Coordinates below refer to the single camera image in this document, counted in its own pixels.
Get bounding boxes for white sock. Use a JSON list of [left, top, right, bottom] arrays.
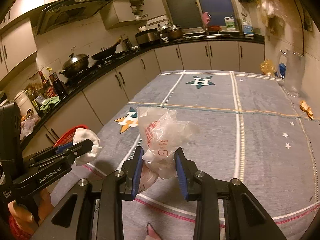
[[72, 128, 103, 166]]

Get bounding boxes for clear printed plastic bag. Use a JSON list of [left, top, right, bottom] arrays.
[[137, 107, 200, 193]]

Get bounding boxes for person left hand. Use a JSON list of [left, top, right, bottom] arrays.
[[8, 189, 54, 239]]

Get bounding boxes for crumpled bags on counter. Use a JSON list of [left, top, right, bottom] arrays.
[[20, 114, 39, 140]]

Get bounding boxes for red plastic mesh basket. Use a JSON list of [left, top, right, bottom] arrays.
[[54, 125, 88, 147]]

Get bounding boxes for white rice bucket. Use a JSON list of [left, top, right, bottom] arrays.
[[14, 90, 37, 116]]

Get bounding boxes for green cleaning cloth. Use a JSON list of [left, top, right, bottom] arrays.
[[40, 96, 60, 113]]

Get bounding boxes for grey star tablecloth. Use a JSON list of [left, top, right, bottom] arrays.
[[52, 71, 319, 239]]

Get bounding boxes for red label sauce bottle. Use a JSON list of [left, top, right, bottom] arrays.
[[38, 70, 56, 98]]

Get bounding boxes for dark soy sauce bottle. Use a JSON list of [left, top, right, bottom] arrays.
[[47, 67, 67, 99]]

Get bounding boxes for steel wok with lid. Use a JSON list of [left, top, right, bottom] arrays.
[[59, 53, 89, 79]]

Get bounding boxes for small orange candy wrapper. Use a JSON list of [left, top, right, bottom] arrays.
[[299, 100, 313, 120]]

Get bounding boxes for black frying pan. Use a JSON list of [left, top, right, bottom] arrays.
[[91, 38, 121, 61]]

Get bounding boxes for yellow crinkled bag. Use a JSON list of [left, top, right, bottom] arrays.
[[260, 60, 276, 77]]

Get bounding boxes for blue plastic bag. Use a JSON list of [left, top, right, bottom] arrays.
[[278, 63, 286, 79]]

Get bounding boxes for clear glass pitcher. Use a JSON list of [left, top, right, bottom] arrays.
[[277, 49, 305, 98]]

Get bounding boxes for range hood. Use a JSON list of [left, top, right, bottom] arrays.
[[36, 0, 113, 35]]

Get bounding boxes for black rice cooker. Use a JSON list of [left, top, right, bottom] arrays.
[[135, 28, 161, 46]]

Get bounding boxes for blue white detergent carton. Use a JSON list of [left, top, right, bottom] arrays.
[[242, 20, 254, 36]]

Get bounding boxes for red bowl on sill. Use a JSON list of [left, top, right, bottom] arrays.
[[207, 25, 221, 32]]

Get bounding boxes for green detergent jug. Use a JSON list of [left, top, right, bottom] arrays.
[[224, 16, 236, 31]]

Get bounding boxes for steel stock pot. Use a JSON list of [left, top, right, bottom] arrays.
[[158, 24, 183, 41]]

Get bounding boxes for pink rubber glove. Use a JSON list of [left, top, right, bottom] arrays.
[[202, 11, 211, 27]]

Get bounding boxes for hanging plastic bags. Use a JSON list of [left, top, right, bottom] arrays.
[[257, 0, 287, 36]]

